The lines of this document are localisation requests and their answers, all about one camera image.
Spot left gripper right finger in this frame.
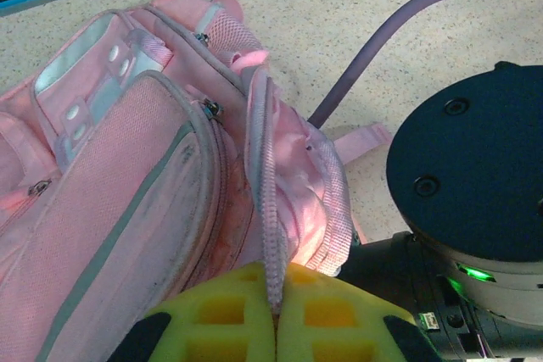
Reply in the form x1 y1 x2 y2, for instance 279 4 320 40
276 263 442 362

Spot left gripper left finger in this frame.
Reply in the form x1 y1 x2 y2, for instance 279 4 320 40
108 262 279 362

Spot pink student backpack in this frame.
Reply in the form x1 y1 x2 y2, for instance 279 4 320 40
0 0 394 362

